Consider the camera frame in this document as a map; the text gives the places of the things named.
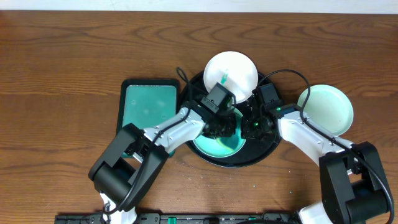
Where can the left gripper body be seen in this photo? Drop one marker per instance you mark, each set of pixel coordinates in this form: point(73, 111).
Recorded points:
point(224, 127)

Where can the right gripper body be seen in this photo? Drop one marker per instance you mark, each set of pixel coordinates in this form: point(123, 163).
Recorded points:
point(250, 128)

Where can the pale green plate front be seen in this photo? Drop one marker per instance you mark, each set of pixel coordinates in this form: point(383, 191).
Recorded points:
point(209, 147)

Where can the pale green plate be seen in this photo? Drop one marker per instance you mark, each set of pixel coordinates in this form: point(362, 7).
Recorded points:
point(329, 108)
point(209, 147)

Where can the white plate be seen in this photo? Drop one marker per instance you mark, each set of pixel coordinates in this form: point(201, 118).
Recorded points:
point(235, 71)

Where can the green yellow sponge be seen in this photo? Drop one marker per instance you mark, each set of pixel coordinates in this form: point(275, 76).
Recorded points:
point(229, 144)

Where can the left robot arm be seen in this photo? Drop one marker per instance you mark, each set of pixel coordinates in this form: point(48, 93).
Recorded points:
point(128, 167)

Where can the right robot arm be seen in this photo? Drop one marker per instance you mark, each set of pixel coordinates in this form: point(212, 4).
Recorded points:
point(353, 182)

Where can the round black tray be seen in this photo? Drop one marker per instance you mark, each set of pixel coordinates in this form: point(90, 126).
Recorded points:
point(252, 152)

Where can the black rectangular water tray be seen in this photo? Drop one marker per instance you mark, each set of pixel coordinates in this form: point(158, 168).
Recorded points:
point(147, 102)

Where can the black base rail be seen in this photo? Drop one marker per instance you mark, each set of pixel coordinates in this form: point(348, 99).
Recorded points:
point(155, 218)

